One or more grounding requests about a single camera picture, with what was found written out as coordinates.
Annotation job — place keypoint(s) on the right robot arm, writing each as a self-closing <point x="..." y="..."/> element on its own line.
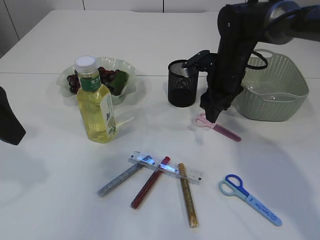
<point x="241" y="26"/>

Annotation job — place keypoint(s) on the blue scissors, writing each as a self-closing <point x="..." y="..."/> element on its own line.
<point x="232" y="186"/>

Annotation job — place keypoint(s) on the clear plastic ruler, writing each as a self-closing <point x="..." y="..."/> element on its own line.
<point x="171" y="168"/>

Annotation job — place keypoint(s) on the gold glitter pen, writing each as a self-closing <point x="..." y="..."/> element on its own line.
<point x="187" y="196"/>

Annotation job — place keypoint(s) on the silver glitter pen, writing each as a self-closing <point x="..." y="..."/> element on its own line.
<point x="120" y="179"/>

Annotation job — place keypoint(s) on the clear plastic sheet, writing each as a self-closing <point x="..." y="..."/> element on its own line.
<point x="268" y="93"/>

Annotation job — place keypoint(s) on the black mesh pen holder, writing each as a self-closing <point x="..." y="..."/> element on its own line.
<point x="182" y="84"/>

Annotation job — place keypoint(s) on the green woven plastic basket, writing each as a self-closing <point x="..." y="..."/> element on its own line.
<point x="284" y="76"/>

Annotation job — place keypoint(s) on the pink scissors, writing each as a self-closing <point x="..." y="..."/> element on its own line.
<point x="202" y="122"/>

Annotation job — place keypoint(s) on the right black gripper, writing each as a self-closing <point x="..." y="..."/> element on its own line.
<point x="232" y="57"/>

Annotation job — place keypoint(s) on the red artificial grape bunch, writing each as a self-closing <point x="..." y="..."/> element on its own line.
<point x="114" y="80"/>

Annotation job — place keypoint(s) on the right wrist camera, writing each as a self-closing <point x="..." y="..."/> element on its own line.
<point x="203" y="61"/>

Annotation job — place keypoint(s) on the yellow tea bottle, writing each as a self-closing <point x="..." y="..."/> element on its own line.
<point x="94" y="101"/>

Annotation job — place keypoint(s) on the red glitter pen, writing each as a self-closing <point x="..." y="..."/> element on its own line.
<point x="142" y="194"/>

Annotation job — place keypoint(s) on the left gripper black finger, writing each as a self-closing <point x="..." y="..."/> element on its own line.
<point x="11" y="130"/>

